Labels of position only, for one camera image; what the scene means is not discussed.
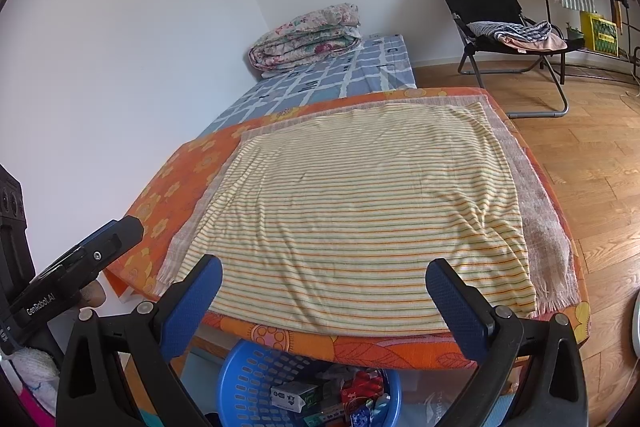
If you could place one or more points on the striped clothing pile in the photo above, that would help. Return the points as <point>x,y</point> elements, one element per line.
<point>520,34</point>

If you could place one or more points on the red cardboard box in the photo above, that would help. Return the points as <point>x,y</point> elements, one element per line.
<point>360,387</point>

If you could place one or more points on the green drink carton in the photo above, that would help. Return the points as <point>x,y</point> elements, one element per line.
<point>295,397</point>

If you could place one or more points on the striped yellow cloth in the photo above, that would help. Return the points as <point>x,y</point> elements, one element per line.
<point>360,217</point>

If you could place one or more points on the blue plastic basket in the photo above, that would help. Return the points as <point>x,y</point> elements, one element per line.
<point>240,382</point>

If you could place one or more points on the yellow green box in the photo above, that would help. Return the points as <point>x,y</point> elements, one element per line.
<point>600,34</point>

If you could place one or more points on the folded floral quilt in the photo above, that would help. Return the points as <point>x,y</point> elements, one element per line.
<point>305,39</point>

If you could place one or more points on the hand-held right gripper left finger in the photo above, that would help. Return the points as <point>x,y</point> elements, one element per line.
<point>192,302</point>

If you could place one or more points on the white appliance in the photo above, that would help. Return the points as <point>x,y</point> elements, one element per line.
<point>634,327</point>

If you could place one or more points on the blue checked bed sheet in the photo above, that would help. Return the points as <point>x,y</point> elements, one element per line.
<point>320,82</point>

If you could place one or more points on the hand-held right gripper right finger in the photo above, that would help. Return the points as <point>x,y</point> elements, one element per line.
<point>450,302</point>

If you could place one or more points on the beige plush thing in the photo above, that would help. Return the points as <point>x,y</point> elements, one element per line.
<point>92,293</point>

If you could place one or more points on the blue patterned wrapper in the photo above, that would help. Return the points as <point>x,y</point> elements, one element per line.
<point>362,418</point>

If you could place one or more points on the beige fringed towel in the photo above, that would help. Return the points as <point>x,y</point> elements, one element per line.
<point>542,227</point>

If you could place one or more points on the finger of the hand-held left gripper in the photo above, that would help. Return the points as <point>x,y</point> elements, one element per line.
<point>107,239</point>
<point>127,229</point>

